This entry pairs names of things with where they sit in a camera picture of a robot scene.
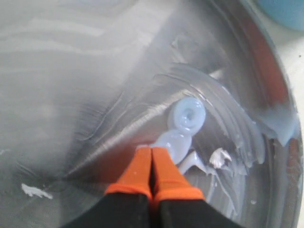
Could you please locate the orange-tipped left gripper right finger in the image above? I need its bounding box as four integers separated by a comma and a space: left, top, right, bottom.
152, 147, 240, 228

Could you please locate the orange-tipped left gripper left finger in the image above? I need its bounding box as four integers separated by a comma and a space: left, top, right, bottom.
63, 146, 152, 228

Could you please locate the blue soap pump bottle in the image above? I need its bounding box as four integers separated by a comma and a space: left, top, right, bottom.
256, 0, 304, 31

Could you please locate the pale blue soap blob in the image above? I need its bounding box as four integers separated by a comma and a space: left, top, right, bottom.
150, 97, 206, 165

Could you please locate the round stainless steel plate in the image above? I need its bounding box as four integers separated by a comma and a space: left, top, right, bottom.
0, 0, 304, 228

